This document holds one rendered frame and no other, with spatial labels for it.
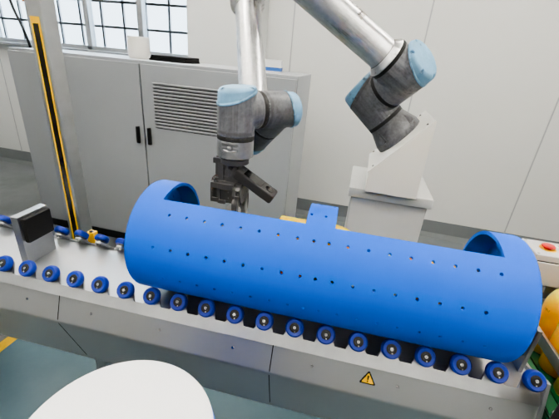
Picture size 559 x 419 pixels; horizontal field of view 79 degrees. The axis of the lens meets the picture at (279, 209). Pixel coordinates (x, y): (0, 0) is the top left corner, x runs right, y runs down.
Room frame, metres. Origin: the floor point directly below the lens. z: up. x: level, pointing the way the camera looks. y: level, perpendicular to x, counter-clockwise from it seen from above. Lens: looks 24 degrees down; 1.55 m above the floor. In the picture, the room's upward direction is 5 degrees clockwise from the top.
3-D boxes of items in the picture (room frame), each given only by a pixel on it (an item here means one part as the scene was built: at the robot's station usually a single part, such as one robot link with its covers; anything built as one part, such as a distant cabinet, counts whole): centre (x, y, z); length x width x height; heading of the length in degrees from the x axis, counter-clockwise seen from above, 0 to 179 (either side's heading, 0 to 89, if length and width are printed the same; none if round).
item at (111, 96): (2.64, 0.96, 0.72); 2.15 x 0.54 x 1.45; 78
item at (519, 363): (0.63, -0.59, 0.99); 0.10 x 0.02 x 0.12; 170
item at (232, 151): (0.81, 0.12, 1.33); 0.10 x 0.09 x 0.05; 170
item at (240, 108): (0.82, 0.12, 1.42); 0.10 x 0.09 x 0.12; 127
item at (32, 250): (0.86, 0.72, 1.00); 0.10 x 0.04 x 0.15; 170
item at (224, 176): (0.82, 0.13, 1.25); 0.09 x 0.08 x 0.12; 80
